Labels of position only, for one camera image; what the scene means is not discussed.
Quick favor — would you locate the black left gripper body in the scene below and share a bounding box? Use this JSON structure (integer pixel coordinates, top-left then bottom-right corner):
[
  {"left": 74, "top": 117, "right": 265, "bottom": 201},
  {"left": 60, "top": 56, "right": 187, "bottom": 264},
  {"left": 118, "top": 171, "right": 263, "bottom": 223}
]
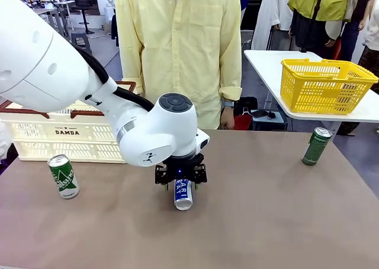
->
[{"left": 155, "top": 153, "right": 208, "bottom": 186}]

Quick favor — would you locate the blue and white drink can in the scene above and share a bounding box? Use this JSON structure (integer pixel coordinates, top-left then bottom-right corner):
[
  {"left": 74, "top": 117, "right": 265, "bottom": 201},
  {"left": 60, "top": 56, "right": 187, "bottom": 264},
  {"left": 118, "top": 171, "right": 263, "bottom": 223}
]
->
[{"left": 172, "top": 177, "right": 195, "bottom": 212}]

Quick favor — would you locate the green and white beer can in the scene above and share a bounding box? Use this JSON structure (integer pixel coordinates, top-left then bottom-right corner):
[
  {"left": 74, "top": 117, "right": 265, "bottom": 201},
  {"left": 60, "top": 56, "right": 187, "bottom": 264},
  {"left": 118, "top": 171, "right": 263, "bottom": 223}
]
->
[{"left": 47, "top": 154, "right": 81, "bottom": 200}]

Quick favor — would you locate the dark green drink can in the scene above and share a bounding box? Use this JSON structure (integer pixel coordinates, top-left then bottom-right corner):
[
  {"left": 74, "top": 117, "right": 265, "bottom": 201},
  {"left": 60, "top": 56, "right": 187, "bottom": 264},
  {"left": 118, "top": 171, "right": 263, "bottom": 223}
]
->
[{"left": 301, "top": 127, "right": 333, "bottom": 167}]

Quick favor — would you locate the yellow plastic shopping basket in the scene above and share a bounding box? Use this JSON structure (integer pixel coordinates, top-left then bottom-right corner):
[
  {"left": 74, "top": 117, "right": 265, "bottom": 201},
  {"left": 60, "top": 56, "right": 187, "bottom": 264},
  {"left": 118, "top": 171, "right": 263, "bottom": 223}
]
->
[{"left": 280, "top": 58, "right": 379, "bottom": 116}]

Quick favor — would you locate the person's left hand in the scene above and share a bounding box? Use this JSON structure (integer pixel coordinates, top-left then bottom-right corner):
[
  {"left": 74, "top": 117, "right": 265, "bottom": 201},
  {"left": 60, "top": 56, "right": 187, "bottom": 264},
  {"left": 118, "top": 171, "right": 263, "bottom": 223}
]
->
[{"left": 220, "top": 105, "right": 237, "bottom": 130}]

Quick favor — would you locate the red bag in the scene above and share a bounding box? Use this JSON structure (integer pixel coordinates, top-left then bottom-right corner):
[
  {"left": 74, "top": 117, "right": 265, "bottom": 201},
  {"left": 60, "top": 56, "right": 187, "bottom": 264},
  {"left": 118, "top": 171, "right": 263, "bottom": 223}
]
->
[{"left": 233, "top": 114, "right": 253, "bottom": 131}]

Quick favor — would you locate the person in yellow shirt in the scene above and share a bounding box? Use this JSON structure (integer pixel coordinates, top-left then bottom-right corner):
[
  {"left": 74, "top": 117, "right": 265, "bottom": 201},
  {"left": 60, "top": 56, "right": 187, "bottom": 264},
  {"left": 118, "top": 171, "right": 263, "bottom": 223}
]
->
[{"left": 115, "top": 0, "right": 244, "bottom": 131}]

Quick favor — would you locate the white side table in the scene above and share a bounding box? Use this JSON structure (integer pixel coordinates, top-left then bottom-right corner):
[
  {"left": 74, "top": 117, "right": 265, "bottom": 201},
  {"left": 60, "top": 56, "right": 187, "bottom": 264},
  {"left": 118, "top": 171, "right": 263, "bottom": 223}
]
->
[{"left": 243, "top": 49, "right": 379, "bottom": 124}]

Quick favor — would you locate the black step stool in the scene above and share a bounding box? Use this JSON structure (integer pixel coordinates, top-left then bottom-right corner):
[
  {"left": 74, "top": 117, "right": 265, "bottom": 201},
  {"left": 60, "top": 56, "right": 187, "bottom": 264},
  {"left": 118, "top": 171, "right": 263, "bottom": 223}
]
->
[{"left": 70, "top": 33, "right": 92, "bottom": 54}]

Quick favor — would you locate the mannequin in dark skirt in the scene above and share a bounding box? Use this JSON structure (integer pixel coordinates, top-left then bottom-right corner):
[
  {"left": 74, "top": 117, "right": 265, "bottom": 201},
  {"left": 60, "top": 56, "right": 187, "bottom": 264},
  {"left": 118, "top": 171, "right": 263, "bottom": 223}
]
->
[{"left": 103, "top": 0, "right": 120, "bottom": 48}]

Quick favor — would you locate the black office chair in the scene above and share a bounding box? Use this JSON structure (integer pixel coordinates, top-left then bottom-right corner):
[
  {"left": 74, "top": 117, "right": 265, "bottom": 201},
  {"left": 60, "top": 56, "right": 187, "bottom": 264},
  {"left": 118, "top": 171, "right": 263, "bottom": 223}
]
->
[{"left": 73, "top": 0, "right": 97, "bottom": 35}]

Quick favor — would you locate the white desk with grey legs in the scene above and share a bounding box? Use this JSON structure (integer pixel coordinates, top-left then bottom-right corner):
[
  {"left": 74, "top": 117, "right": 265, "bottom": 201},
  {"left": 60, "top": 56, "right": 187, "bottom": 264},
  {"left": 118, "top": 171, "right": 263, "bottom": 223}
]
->
[{"left": 33, "top": 0, "right": 76, "bottom": 39}]

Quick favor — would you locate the mannequin in lime vest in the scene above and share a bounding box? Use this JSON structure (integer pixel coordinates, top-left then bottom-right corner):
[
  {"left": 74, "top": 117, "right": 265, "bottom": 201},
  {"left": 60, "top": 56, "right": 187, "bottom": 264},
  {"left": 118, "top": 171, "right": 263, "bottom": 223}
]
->
[{"left": 287, "top": 0, "right": 354, "bottom": 54}]

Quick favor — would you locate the mannequin in beige top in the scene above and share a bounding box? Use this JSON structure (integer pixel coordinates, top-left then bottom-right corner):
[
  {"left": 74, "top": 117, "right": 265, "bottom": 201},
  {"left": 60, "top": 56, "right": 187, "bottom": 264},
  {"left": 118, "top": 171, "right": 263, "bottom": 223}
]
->
[{"left": 357, "top": 0, "right": 379, "bottom": 74}]

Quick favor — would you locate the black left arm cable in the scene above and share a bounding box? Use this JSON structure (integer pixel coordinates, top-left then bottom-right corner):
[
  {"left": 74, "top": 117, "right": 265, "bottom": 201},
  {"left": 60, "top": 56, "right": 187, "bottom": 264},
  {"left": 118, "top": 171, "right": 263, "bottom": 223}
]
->
[{"left": 72, "top": 43, "right": 155, "bottom": 112}]

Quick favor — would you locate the cream basket with brown handles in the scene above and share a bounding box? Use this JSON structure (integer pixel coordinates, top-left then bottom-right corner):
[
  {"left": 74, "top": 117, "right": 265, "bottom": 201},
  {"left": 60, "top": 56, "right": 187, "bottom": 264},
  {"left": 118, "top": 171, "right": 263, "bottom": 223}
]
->
[{"left": 0, "top": 81, "right": 139, "bottom": 165}]

